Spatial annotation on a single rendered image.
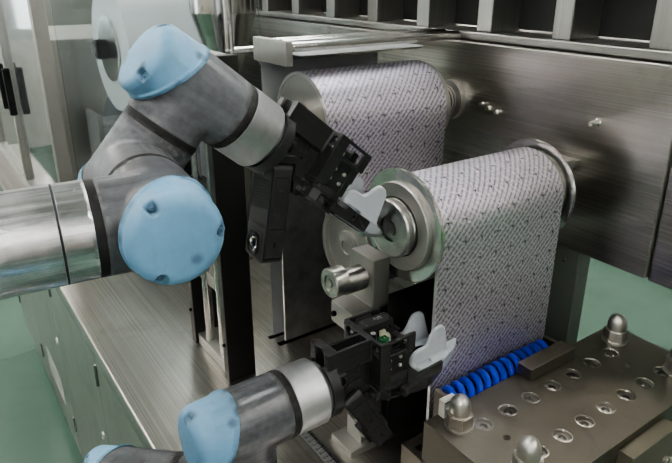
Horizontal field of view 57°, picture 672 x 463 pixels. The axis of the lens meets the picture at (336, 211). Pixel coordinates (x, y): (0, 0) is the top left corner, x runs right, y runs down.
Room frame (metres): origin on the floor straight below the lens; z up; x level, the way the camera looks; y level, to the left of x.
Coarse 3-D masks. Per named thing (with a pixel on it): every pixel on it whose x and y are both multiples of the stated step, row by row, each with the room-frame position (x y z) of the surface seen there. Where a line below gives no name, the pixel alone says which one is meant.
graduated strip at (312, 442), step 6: (306, 432) 0.74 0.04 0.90; (312, 432) 0.74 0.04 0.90; (306, 438) 0.73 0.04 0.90; (312, 438) 0.73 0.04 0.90; (318, 438) 0.73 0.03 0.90; (306, 444) 0.72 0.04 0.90; (312, 444) 0.72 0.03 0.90; (318, 444) 0.72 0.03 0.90; (324, 444) 0.72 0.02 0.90; (312, 450) 0.71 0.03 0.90; (318, 450) 0.71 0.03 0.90; (324, 450) 0.71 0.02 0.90; (318, 456) 0.69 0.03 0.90; (324, 456) 0.69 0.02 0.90; (330, 456) 0.69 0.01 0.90; (324, 462) 0.68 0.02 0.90; (330, 462) 0.68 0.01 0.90; (336, 462) 0.68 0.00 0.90
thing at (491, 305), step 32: (512, 256) 0.75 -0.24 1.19; (544, 256) 0.79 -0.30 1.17; (448, 288) 0.68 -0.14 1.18; (480, 288) 0.72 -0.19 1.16; (512, 288) 0.76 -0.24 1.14; (544, 288) 0.80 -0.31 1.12; (448, 320) 0.69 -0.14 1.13; (480, 320) 0.72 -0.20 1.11; (512, 320) 0.76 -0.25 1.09; (544, 320) 0.80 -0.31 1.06; (480, 352) 0.72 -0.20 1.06; (512, 352) 0.76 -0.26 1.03; (448, 384) 0.69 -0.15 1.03
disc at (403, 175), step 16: (384, 176) 0.75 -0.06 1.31; (400, 176) 0.72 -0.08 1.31; (416, 176) 0.70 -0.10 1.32; (416, 192) 0.70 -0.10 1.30; (432, 208) 0.67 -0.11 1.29; (432, 224) 0.67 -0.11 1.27; (432, 240) 0.67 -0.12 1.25; (432, 256) 0.67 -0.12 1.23; (400, 272) 0.72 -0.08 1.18; (416, 272) 0.69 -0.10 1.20; (432, 272) 0.67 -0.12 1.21
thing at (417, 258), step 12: (396, 192) 0.72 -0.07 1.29; (408, 192) 0.70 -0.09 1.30; (408, 204) 0.70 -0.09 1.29; (420, 204) 0.68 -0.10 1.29; (420, 216) 0.68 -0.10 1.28; (420, 228) 0.68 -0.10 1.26; (420, 240) 0.68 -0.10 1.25; (420, 252) 0.68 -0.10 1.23; (396, 264) 0.71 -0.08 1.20; (408, 264) 0.69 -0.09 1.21; (420, 264) 0.68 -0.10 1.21
